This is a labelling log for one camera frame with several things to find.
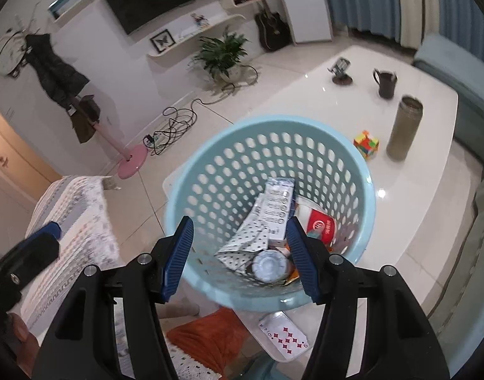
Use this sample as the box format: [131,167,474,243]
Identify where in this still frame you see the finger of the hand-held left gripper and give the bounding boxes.
[0,222,62,291]

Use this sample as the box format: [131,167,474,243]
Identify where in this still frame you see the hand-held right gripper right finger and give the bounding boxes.
[286,217,450,380]

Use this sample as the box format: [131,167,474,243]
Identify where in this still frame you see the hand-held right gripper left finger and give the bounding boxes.
[33,216,195,380]

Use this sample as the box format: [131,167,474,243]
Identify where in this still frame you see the light blue round lid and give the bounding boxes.
[252,250,291,284]

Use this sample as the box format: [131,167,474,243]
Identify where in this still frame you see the red white paper cup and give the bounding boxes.
[295,196,338,246]

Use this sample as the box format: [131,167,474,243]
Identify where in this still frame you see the white dotted packet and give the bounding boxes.
[214,206,292,274]

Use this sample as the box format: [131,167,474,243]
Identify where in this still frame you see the white blue printed packet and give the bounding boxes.
[261,176,296,242]

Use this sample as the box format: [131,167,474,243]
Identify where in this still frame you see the light blue plastic basket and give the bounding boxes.
[163,115,376,313]

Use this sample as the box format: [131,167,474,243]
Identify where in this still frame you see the person's left hand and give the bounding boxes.
[6,312,41,373]

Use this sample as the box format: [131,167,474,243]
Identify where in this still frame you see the striped blanket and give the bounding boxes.
[18,175,121,349]

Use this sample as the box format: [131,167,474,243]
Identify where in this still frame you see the beige door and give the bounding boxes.
[0,105,62,254]

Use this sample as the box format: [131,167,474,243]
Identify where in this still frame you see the diamonds playing card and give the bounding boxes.
[258,311,312,363]

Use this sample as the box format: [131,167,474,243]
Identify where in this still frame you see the orange cloth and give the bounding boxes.
[166,308,250,370]

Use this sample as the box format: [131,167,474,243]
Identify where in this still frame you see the pink coat rack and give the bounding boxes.
[18,12,148,179]

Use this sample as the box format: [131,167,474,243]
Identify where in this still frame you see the white dotted cloth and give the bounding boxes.
[171,344,223,380]

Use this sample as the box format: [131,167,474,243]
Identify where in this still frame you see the colourful puzzle cube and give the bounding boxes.
[353,130,380,160]

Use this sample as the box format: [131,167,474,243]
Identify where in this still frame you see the brown bag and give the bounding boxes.
[69,95,100,144]

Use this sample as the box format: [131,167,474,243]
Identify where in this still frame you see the grey thermos bottle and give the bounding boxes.
[385,95,424,162]

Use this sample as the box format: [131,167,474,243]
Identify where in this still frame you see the black coat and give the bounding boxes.
[24,34,90,107]

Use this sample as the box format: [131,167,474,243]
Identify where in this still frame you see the phone stand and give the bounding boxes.
[328,57,353,86]

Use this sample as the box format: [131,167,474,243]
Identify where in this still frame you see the dark mug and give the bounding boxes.
[373,68,398,99]

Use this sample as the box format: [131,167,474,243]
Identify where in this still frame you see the potted green plant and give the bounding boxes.
[192,28,250,84]

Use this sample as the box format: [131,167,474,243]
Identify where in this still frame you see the framed butterfly picture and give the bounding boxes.
[150,28,176,53]

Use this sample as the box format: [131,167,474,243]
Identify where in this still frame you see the black guitar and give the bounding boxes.
[255,2,292,52]

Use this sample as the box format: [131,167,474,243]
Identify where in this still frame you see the blue sofa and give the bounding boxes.
[413,34,484,163]

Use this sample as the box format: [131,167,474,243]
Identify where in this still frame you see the white refrigerator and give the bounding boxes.
[270,0,333,44]

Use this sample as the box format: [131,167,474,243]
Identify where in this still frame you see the blue white curtain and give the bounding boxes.
[319,0,484,54]

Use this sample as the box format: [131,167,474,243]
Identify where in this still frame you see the black floor cables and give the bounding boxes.
[147,63,258,155]

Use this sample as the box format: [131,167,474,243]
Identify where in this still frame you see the black round wall decoration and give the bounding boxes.
[0,28,32,76]

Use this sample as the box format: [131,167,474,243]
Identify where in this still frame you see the long white wall shelf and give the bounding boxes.
[148,14,244,58]

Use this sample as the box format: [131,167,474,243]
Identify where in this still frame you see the white box wall shelf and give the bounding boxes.
[48,0,95,22]

